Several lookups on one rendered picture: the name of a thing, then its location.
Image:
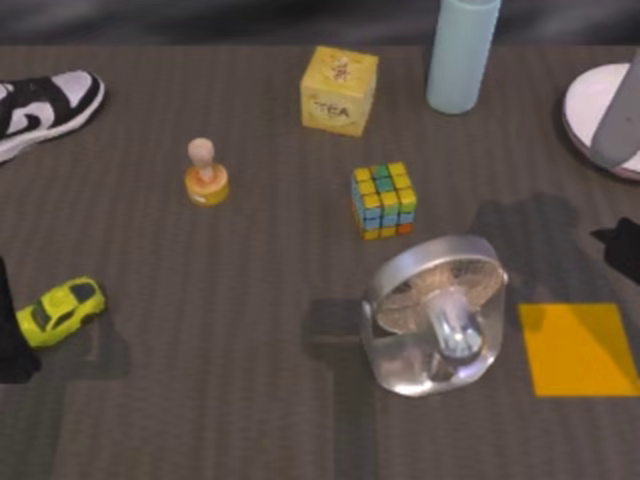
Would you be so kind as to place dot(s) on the lime green toy car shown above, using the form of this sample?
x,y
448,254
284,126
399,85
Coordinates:
x,y
60,312

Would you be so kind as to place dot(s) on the black and white sneaker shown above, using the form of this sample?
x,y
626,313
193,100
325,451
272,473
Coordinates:
x,y
47,102

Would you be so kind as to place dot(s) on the yellow tea box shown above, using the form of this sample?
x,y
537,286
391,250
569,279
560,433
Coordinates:
x,y
336,95

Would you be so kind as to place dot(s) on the wooden stamp yellow base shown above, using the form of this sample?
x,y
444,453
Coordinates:
x,y
207,185

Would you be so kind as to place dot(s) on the multicolour puzzle cube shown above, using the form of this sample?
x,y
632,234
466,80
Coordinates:
x,y
384,202

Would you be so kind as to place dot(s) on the orange square paper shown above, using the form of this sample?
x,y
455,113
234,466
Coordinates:
x,y
580,355

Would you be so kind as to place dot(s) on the light blue cylindrical bottle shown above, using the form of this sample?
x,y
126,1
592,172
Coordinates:
x,y
457,60

